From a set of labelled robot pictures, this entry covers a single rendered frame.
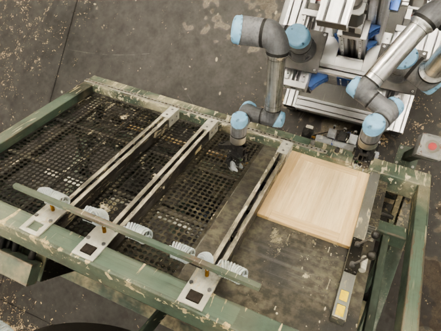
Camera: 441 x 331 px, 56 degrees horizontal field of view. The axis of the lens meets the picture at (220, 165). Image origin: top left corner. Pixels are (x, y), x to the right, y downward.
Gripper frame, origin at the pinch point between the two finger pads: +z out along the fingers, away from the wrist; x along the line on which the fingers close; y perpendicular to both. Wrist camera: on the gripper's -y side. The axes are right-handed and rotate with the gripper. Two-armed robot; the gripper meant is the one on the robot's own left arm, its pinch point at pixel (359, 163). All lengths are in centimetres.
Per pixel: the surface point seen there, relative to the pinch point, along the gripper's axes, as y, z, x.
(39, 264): 93, 3, -113
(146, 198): 47, 4, -84
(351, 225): 19.1, 23.6, 5.0
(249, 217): 37, 9, -38
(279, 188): 11.2, 27.1, -33.2
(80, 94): -10, 34, -175
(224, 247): 56, 2, -41
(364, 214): 10.9, 25.1, 9.2
